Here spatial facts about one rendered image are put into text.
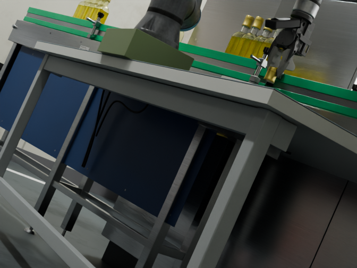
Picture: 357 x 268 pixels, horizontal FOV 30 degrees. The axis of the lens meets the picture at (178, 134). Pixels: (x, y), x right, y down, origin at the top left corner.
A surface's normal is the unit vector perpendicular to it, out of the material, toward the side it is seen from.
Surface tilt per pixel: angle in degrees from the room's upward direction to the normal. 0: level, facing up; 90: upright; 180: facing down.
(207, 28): 90
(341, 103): 90
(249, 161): 90
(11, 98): 90
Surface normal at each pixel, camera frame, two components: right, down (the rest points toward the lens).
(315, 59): -0.67, -0.33
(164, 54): 0.48, 0.18
